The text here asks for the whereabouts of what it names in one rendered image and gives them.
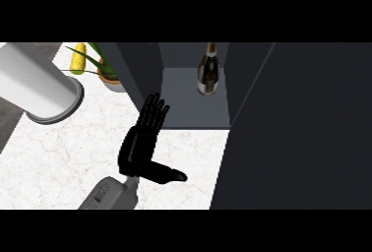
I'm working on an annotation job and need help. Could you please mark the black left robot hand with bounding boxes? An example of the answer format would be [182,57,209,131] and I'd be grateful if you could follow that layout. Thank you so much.
[116,93,188,185]

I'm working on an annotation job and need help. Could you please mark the dark grey cabinet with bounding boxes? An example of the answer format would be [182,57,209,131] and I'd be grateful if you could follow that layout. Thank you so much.
[94,42,275,131]

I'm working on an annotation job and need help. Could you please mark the dark wine bottle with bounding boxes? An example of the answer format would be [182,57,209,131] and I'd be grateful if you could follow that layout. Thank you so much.
[196,42,221,96]

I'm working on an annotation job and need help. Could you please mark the dark grey cabinet door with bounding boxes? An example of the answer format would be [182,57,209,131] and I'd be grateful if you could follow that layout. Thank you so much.
[208,42,372,211]

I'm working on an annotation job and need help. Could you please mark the green potted plant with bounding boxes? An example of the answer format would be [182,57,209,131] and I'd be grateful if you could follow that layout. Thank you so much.
[60,42,128,94]

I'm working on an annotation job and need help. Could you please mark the white paper towel roll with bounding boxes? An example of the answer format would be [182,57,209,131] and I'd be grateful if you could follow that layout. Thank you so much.
[0,42,85,126]

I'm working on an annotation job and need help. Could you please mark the yellow corn cob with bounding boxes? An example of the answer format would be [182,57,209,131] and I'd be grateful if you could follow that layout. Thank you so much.
[67,42,88,76]

